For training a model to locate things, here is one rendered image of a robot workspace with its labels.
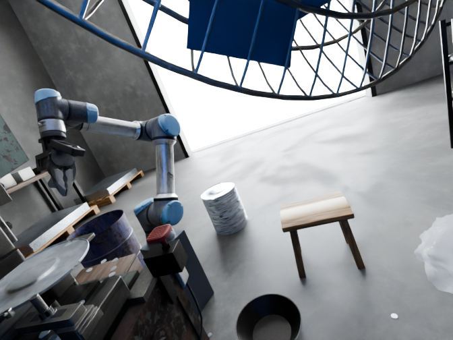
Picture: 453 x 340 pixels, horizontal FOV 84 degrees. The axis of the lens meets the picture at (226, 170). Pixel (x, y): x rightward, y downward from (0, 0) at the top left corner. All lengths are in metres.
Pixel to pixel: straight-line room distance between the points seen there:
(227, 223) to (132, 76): 4.11
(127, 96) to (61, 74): 1.39
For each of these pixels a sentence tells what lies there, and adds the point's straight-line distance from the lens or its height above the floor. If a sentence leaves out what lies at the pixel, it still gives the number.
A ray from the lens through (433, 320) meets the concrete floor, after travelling 1.35.
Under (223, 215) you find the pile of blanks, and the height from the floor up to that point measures 0.18.
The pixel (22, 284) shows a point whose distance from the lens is 0.86.
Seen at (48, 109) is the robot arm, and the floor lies 1.19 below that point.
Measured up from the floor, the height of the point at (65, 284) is 0.72.
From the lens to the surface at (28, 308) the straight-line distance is 0.80.
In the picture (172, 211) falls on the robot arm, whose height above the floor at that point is 0.63.
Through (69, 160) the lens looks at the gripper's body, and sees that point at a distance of 1.00.
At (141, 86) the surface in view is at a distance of 5.46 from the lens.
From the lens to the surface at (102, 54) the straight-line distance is 5.81.
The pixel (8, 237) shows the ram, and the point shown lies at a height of 0.91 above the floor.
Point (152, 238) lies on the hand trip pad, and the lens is 0.73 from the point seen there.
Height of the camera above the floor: 1.06
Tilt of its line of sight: 17 degrees down
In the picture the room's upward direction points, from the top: 21 degrees counter-clockwise
